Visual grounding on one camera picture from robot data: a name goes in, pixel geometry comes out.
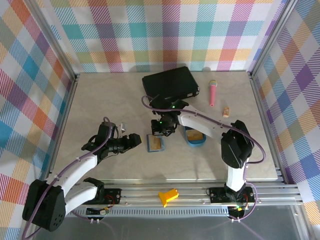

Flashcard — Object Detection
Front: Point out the blue card holder wallet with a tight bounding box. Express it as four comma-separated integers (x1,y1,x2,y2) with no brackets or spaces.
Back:
146,134,166,153

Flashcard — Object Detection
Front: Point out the gold credit card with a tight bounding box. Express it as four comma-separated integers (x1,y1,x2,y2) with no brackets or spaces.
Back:
150,136,163,151
187,129,204,142

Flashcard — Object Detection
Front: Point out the black arm base board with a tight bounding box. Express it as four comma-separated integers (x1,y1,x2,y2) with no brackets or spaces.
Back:
208,186,256,205
103,188,123,205

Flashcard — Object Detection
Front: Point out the blue oval card tray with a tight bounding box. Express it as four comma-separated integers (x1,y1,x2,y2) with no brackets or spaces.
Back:
182,124,207,148

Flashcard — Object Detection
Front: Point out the black ribbed carrying case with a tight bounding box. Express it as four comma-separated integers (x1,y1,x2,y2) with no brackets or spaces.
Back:
141,66,201,101

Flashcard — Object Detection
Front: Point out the pink toy microphone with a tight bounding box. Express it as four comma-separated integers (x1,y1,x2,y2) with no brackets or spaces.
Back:
208,79,218,108

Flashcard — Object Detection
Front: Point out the small circuit board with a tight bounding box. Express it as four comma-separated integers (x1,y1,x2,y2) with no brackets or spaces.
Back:
228,205,250,218
86,206,111,216

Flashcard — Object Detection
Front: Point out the perforated metal strip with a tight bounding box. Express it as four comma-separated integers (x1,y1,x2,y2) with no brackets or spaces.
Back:
39,209,231,218

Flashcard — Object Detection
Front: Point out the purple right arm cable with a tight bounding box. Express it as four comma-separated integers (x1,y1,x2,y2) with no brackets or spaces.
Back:
141,95,266,222

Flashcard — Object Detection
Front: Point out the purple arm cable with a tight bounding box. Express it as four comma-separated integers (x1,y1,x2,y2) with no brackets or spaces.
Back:
22,116,113,240
141,95,266,222

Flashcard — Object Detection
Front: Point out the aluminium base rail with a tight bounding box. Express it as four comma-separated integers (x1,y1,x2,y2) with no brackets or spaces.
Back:
26,183,305,208

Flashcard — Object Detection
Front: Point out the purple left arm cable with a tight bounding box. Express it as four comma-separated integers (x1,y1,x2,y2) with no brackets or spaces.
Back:
22,116,113,240

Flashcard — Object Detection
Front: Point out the yellow plastic bracket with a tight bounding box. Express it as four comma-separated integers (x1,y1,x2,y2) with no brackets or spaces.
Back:
158,189,180,208

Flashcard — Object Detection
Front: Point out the aluminium side rail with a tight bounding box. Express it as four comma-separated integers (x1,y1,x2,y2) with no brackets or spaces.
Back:
249,72,300,187
46,74,79,182

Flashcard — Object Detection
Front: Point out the aluminium frame post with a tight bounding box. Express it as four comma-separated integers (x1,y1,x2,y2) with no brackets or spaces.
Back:
247,0,300,78
27,0,79,82

